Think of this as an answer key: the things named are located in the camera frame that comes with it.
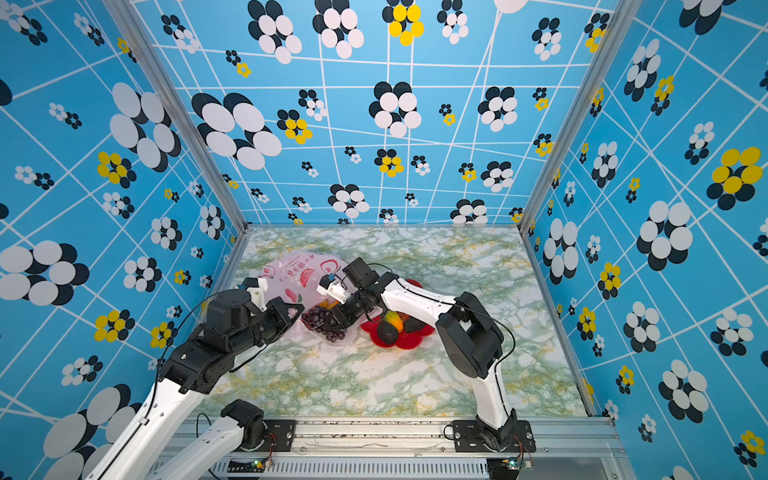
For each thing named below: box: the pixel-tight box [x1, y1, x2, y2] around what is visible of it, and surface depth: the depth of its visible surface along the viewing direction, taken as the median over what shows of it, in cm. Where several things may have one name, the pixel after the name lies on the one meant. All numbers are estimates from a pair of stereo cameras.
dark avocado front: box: [378, 321, 398, 345], surface depth 87 cm
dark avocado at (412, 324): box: [404, 316, 426, 333], surface depth 91 cm
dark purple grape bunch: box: [301, 305, 346, 342], surface depth 82 cm
